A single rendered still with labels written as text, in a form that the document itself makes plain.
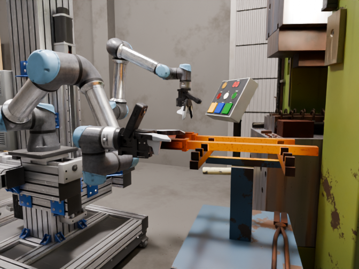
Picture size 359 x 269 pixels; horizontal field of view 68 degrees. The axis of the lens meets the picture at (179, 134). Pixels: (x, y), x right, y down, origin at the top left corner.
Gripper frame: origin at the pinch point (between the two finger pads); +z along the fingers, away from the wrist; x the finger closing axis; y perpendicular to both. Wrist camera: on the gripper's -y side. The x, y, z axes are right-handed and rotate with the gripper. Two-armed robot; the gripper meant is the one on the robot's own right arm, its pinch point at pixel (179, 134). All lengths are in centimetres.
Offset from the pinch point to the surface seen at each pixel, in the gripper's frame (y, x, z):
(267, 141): 2.4, -10.5, 25.2
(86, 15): -155, -350, -273
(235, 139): 2.2, -10.6, 15.5
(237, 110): -4, -92, 10
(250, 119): 18, -308, 12
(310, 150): 2.7, 1.4, 35.5
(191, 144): 2.7, 1.4, 4.0
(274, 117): -2, -49, 29
